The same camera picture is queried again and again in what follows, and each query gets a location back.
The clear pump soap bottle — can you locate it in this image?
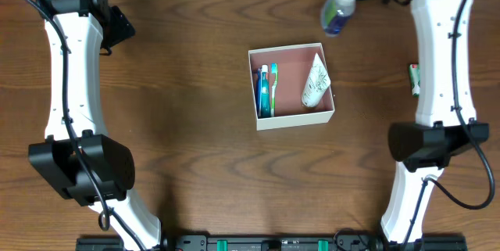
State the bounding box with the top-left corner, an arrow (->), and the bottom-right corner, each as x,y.
320,0 -> 356,37

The green soap bar pack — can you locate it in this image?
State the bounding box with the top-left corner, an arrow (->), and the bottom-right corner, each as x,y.
409,63 -> 420,97

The white leaf-print lotion tube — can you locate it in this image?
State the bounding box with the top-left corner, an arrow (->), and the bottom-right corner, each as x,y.
302,53 -> 331,108

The green white toothbrush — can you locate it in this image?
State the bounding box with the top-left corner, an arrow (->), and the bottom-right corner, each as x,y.
270,63 -> 278,117

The blue disposable razor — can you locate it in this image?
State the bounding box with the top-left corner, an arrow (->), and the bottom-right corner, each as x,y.
253,67 -> 262,118

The teal toothpaste tube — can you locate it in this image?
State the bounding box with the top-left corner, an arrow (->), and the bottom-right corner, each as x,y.
260,65 -> 270,118

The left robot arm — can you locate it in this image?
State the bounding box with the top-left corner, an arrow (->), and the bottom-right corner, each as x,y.
28,0 -> 162,250

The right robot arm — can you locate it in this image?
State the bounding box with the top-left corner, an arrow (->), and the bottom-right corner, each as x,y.
360,0 -> 489,250

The white box pink interior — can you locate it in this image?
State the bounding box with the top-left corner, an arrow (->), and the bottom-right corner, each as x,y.
248,43 -> 335,131

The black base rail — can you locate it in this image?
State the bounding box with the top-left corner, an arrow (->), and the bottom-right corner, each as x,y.
75,231 -> 468,251

